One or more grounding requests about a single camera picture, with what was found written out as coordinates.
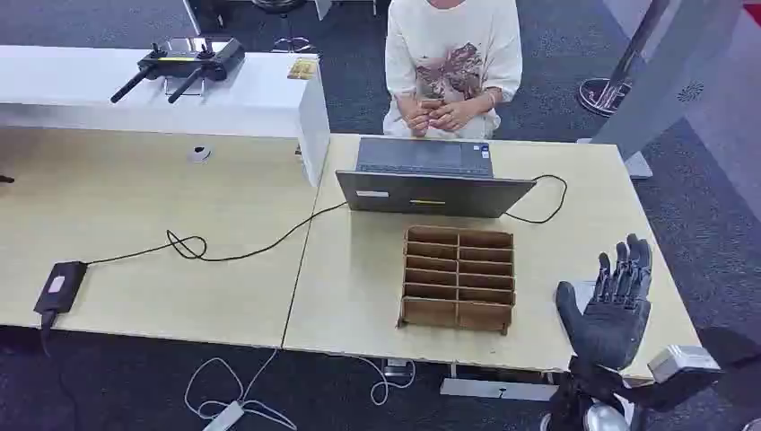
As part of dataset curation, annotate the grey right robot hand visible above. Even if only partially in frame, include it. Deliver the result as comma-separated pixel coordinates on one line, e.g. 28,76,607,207
555,233,654,373

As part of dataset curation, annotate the wooden card sorting box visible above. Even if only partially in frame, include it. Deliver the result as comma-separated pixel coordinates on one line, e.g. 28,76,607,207
397,224,516,336

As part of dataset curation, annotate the grey open laptop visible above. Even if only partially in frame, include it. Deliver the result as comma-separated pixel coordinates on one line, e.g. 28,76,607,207
335,136,538,219

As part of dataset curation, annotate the stanchion pole with round base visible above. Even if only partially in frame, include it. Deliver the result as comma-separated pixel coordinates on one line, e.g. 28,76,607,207
578,0,673,118

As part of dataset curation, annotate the grey panel stand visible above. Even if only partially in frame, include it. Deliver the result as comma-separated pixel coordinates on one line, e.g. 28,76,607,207
576,0,744,180

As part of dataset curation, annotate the person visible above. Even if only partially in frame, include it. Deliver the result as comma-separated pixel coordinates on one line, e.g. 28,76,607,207
381,0,524,141

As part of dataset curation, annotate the white power strip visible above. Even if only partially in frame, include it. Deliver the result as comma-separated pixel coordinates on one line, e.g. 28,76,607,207
202,401,246,431

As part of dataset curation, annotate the small yellow packet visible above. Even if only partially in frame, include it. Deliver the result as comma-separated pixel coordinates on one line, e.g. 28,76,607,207
286,57,319,81

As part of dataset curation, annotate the white desk shelf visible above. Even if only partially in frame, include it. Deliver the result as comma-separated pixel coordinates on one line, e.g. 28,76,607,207
0,44,331,189

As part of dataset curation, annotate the office chair base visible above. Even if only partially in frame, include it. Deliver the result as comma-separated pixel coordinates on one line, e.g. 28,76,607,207
249,0,322,55

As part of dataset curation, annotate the black remote controller with antennas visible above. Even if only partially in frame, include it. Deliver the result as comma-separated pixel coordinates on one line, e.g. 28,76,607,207
109,36,246,105

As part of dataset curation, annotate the black power adapter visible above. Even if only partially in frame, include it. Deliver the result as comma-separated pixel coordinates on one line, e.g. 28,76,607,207
32,260,89,316

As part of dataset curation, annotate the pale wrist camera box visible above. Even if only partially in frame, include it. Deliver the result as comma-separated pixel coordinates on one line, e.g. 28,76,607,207
648,346,722,385

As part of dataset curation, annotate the black looped cable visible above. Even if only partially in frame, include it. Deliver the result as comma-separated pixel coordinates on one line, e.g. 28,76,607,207
503,173,569,225

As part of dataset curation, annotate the short white cable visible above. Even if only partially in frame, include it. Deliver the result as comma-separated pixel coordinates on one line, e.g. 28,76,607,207
356,356,417,407

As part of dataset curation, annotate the long white cable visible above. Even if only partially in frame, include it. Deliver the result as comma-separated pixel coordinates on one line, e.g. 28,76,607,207
182,347,299,431

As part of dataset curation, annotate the black laptop power cable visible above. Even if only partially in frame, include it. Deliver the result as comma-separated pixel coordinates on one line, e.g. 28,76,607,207
83,200,349,266

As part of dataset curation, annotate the black adapter mains cable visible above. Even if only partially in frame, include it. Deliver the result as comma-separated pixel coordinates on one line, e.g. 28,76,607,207
38,312,57,358

